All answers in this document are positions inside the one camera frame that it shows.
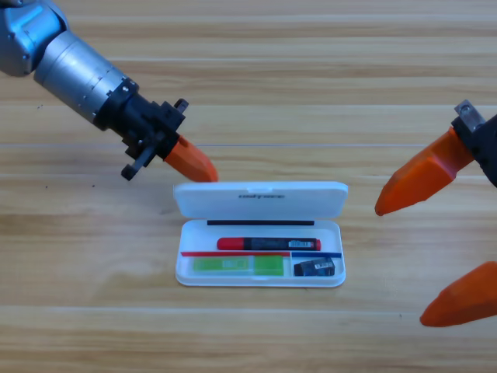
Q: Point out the red and black marker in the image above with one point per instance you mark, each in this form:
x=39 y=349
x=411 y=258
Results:
x=268 y=244

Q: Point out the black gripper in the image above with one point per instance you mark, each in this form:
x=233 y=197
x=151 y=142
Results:
x=143 y=120
x=485 y=147

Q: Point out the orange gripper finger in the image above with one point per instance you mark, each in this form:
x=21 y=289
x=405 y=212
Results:
x=466 y=301

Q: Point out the white plastic pencil case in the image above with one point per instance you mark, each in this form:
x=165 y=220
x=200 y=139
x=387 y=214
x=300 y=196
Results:
x=217 y=202

